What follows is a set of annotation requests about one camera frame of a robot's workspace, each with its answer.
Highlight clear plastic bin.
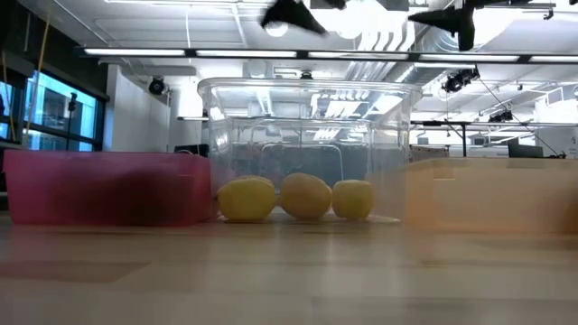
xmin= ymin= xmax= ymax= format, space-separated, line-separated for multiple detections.
xmin=196 ymin=78 xmax=424 ymax=224

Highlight background table frame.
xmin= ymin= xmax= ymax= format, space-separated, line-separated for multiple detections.
xmin=409 ymin=119 xmax=578 ymax=158

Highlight black wall camera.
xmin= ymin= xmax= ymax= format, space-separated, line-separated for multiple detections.
xmin=147 ymin=75 xmax=166 ymax=97

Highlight large yellow lemon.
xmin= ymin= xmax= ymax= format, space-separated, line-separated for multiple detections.
xmin=279 ymin=172 xmax=333 ymax=221
xmin=216 ymin=177 xmax=278 ymax=224
xmin=238 ymin=174 xmax=275 ymax=187

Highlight black ceiling light rail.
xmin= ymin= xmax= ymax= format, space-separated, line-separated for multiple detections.
xmin=74 ymin=46 xmax=578 ymax=65

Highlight large window with dark frame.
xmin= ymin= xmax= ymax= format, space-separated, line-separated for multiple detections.
xmin=0 ymin=67 xmax=108 ymax=153

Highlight orange translucent plastic bin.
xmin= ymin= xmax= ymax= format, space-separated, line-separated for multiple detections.
xmin=366 ymin=156 xmax=578 ymax=235

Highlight black stand by window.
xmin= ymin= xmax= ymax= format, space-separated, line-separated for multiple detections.
xmin=65 ymin=91 xmax=79 ymax=153

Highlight white ring ceiling fixture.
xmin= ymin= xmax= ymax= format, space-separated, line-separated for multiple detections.
xmin=265 ymin=21 xmax=290 ymax=39

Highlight dark red produce item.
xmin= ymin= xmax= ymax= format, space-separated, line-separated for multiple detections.
xmin=106 ymin=171 xmax=182 ymax=227

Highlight yellow hanging cable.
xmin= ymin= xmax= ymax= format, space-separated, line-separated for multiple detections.
xmin=0 ymin=49 xmax=17 ymax=142
xmin=23 ymin=12 xmax=51 ymax=137

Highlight black ceiling bar fixture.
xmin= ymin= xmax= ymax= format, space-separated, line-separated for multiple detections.
xmin=475 ymin=1 xmax=557 ymax=21

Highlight bright white ceiling panel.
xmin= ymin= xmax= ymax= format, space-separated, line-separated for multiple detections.
xmin=306 ymin=0 xmax=411 ymax=33

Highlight dark background monitor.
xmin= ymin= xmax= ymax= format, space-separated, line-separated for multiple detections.
xmin=172 ymin=144 xmax=210 ymax=158
xmin=507 ymin=143 xmax=545 ymax=159

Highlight round yellow fruit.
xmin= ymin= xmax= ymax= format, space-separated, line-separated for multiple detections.
xmin=331 ymin=179 xmax=377 ymax=222

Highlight pink translucent plastic bin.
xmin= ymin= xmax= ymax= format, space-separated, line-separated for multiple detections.
xmin=2 ymin=150 xmax=213 ymax=228

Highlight silver spiral air duct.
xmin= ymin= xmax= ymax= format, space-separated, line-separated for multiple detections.
xmin=387 ymin=0 xmax=525 ymax=85

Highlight small black overhead camera rig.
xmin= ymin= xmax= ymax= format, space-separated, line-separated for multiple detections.
xmin=488 ymin=109 xmax=515 ymax=124

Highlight white ceiling pipes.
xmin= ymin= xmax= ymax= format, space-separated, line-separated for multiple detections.
xmin=355 ymin=17 xmax=417 ymax=53

